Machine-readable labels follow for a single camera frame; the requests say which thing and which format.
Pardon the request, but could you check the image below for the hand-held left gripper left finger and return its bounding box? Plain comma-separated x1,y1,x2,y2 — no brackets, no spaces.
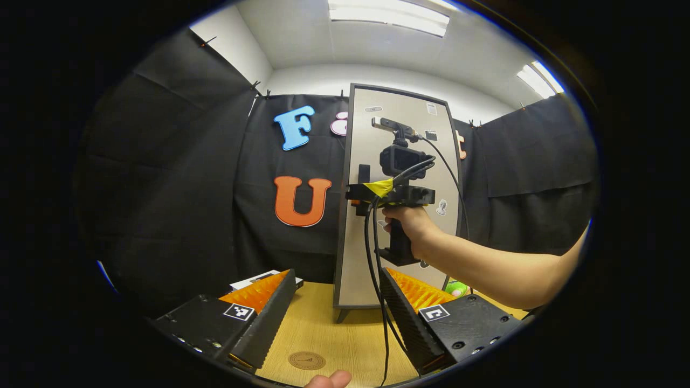
148,268,298,373

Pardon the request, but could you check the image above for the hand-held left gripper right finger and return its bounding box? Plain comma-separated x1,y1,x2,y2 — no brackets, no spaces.
378,266,523,376

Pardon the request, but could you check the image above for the dark grey cabinet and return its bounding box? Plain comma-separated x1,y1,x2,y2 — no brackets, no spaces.
332,82,465,324

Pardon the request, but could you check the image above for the round brown coaster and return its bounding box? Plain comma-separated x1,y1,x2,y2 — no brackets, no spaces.
287,351,327,371

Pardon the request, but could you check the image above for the black cable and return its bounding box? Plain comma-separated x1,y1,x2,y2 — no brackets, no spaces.
417,134,471,241
363,156,438,388

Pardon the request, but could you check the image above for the black door handle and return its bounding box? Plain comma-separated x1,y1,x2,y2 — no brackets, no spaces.
357,164,372,218

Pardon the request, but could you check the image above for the black backdrop cloth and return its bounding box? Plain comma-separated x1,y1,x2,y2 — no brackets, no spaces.
75,27,600,318

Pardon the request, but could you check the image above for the ceiling light panel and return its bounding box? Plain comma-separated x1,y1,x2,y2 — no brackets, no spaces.
327,0,451,39
516,60,566,100

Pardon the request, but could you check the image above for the white cover book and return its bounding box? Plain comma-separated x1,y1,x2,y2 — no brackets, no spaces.
229,269,304,292

